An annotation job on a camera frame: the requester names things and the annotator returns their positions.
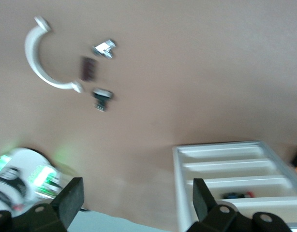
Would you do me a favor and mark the silver metal fitting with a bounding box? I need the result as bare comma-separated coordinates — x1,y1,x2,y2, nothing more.
91,38,116,60

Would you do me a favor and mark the white drawer cabinet shell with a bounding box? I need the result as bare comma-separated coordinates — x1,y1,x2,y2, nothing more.
172,140,297,232

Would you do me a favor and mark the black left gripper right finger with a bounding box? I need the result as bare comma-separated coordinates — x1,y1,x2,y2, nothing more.
184,178,294,232

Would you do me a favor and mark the white plastic drawer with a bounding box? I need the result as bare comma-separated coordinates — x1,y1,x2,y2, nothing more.
186,177,295,201
181,160,280,179
221,196,297,219
177,144,267,162

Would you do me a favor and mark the dark brown terminal block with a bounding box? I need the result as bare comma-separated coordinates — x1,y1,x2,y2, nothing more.
80,56,98,83

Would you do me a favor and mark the red mushroom push button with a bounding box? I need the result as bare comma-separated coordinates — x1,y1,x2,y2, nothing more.
222,190,255,201

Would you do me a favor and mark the white curved pipe clamp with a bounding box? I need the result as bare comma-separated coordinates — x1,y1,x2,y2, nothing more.
24,16,85,94

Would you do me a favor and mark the brown table cover sheet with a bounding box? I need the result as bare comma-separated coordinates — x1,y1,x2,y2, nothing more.
0,0,297,232

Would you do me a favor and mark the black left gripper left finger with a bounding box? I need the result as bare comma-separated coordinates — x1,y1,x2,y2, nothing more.
0,177,85,232

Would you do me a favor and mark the black white square switch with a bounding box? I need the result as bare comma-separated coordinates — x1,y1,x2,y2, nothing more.
91,87,115,113

